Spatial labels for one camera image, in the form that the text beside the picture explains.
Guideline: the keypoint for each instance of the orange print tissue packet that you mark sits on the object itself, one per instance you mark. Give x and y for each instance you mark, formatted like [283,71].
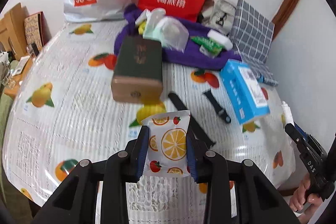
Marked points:
[167,148]

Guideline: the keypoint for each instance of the clear plastic bag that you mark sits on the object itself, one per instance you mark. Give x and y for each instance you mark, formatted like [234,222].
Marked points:
[156,25]

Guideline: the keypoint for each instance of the beige canvas bag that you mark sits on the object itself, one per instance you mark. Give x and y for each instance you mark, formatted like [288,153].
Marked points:
[218,15]

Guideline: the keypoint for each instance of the white sponge block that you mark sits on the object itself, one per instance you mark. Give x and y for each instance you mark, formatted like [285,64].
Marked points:
[220,39]

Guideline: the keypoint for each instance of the dark green wooden box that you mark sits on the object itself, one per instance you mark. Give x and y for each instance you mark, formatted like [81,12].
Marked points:
[137,76]

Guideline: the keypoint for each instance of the patterned small box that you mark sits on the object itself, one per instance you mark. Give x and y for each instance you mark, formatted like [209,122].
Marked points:
[33,26]

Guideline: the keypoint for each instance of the blue tissue pack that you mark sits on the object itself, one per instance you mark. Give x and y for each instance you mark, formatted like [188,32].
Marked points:
[244,91]

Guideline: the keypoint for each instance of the person right hand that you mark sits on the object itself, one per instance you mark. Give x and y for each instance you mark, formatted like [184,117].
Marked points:
[298,200]

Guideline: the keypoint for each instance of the wooden chair back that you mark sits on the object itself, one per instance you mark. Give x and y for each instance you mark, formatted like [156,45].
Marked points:
[13,32]

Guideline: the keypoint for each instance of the brown wooden door frame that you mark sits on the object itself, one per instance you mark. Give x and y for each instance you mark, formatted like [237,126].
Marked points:
[282,15]

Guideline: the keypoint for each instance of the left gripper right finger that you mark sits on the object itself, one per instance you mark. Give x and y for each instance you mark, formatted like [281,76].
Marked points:
[257,200]

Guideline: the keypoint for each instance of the black watch strap long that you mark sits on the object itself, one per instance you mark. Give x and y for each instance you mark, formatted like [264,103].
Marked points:
[194,125]

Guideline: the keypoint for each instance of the fruit print tablecloth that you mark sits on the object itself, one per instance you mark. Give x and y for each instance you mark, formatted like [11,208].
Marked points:
[64,112]

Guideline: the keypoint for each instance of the grey plaid cushion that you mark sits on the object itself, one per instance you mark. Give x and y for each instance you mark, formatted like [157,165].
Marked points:
[252,34]

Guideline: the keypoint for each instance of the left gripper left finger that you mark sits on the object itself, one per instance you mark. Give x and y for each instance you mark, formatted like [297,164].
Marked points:
[74,200]

